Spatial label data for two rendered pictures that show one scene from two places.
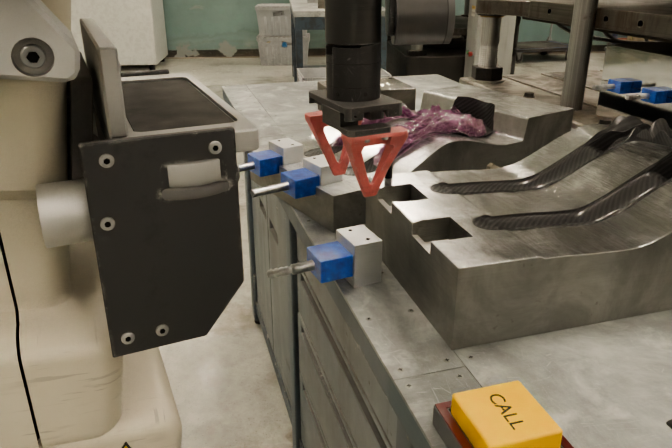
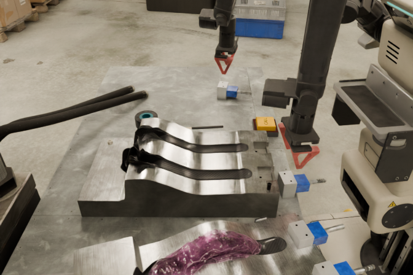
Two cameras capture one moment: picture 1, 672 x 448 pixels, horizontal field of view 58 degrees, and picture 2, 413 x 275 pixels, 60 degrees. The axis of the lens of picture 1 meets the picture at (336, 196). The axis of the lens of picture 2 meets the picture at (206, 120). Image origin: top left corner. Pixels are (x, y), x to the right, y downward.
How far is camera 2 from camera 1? 143 cm
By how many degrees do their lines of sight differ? 122
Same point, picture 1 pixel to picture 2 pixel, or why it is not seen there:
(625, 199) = (181, 145)
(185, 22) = not seen: outside the picture
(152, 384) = (354, 158)
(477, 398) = (270, 124)
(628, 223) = (192, 138)
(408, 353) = (276, 154)
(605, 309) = not seen: hidden behind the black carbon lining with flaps
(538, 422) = (260, 118)
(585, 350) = not seen: hidden behind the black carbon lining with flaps
